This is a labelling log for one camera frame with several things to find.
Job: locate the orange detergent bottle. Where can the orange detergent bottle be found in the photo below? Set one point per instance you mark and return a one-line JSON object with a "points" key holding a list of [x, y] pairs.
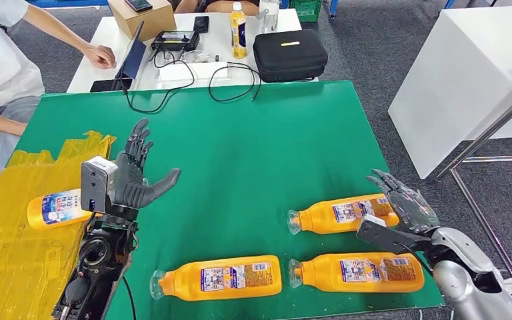
{"points": [[225, 289], [53, 210], [326, 274], [318, 218]]}

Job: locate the person's left hand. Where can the person's left hand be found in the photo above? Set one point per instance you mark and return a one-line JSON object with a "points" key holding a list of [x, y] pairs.
{"points": [[100, 56]]}

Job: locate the black phone with reflective screen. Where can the black phone with reflective screen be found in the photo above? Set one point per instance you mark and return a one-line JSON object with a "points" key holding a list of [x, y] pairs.
{"points": [[138, 4]]}

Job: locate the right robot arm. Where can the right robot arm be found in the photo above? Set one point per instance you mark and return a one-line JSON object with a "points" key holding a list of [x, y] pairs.
{"points": [[472, 282]]}

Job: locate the black zip case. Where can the black zip case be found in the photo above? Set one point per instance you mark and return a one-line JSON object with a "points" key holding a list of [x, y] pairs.
{"points": [[289, 59]]}

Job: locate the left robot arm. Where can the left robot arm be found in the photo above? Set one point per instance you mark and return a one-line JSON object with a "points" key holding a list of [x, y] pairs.
{"points": [[97, 260]]}

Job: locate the large black phone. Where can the large black phone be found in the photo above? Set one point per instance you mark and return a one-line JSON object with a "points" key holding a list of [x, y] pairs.
{"points": [[105, 85]]}

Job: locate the dark blue tablet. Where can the dark blue tablet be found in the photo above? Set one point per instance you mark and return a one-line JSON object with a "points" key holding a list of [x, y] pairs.
{"points": [[135, 58]]}

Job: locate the yellow tape patch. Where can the yellow tape patch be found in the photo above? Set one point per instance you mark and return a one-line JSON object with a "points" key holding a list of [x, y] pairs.
{"points": [[17, 265]]}

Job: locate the clear water tumbler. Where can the clear water tumbler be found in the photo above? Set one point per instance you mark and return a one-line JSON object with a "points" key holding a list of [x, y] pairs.
{"points": [[268, 18]]}

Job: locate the small black phone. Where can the small black phone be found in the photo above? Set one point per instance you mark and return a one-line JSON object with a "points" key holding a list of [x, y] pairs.
{"points": [[201, 24]]}

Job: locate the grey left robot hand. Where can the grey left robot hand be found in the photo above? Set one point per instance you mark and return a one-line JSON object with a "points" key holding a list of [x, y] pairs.
{"points": [[130, 185]]}

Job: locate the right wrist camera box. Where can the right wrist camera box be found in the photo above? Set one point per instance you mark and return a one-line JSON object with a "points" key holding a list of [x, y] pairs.
{"points": [[384, 236]]}

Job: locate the yellow drink bottle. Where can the yellow drink bottle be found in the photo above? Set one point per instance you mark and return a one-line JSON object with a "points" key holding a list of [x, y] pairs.
{"points": [[238, 34]]}

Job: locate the blue metal leg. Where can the blue metal leg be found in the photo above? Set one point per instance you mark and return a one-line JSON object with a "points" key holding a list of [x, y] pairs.
{"points": [[332, 8]]}

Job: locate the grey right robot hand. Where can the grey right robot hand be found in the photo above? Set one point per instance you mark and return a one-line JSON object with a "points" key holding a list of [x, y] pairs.
{"points": [[410, 210]]}

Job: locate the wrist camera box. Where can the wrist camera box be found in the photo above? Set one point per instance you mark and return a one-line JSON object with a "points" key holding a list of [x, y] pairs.
{"points": [[384, 236], [97, 185]]}

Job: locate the green plastic crate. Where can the green plastic crate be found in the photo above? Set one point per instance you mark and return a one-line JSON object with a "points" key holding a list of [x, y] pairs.
{"points": [[305, 9]]}

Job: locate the white cabinet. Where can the white cabinet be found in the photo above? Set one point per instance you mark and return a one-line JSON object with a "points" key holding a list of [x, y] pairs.
{"points": [[450, 79]]}

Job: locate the person's left forearm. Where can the person's left forearm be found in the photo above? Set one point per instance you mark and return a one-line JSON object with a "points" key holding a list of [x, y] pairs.
{"points": [[55, 27]]}

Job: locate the clear glasses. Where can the clear glasses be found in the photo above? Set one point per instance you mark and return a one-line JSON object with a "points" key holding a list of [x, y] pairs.
{"points": [[196, 55]]}

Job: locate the cardboard box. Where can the cardboard box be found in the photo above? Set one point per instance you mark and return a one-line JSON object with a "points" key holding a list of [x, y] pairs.
{"points": [[147, 23]]}

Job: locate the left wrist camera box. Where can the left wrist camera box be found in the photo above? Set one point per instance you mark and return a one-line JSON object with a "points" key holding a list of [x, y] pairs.
{"points": [[97, 185]]}

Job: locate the blue metal bar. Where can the blue metal bar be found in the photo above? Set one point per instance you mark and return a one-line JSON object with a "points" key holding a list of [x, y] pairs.
{"points": [[70, 2]]}

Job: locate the black controller with screen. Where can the black controller with screen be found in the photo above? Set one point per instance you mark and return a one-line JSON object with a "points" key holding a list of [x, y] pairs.
{"points": [[175, 40]]}

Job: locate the white desk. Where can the white desk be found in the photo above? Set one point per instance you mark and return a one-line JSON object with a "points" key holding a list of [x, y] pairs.
{"points": [[216, 43]]}

